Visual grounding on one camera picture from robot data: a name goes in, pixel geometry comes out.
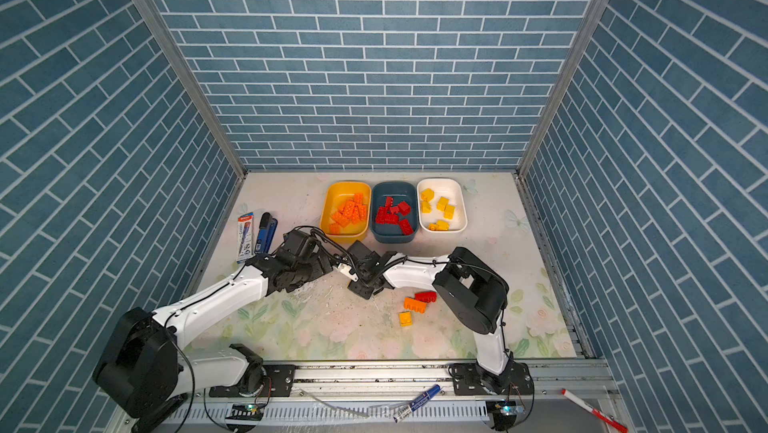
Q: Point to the orange two by four brick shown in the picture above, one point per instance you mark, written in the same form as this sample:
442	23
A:
414	305

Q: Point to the white plastic bin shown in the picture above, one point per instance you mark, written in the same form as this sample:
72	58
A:
454	213

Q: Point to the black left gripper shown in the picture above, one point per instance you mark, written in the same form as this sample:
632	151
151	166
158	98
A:
319	268

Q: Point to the red white marker pen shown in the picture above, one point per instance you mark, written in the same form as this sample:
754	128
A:
607	419

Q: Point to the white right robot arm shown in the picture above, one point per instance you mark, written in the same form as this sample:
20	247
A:
474	293

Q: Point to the black stapler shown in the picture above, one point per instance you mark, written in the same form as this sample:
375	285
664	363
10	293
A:
153	419

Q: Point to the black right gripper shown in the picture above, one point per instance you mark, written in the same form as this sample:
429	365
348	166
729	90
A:
362	292

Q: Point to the blue marker pen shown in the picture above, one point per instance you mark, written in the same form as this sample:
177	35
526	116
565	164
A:
418	402

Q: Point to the teal plastic bin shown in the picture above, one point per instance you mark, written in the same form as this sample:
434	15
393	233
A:
398	189

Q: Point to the marker pen package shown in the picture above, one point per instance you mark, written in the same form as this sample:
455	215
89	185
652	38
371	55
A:
245	225

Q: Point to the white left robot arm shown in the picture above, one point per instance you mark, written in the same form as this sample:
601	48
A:
144	368

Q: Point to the aluminium front rail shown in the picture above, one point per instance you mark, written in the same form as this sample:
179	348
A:
317	394

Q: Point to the blue stapler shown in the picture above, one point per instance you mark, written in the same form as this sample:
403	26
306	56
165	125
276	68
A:
266	231

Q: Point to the red two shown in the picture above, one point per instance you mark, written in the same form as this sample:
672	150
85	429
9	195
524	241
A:
395	212

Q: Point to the yellow plastic bin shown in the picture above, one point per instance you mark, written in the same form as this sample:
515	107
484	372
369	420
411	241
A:
333	195

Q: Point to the orange brick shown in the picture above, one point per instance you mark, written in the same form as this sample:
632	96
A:
349	216

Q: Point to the red brick cluster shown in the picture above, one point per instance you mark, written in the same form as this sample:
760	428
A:
426	296

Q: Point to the small yellow-orange square brick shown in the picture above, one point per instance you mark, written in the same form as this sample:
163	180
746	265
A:
405	319

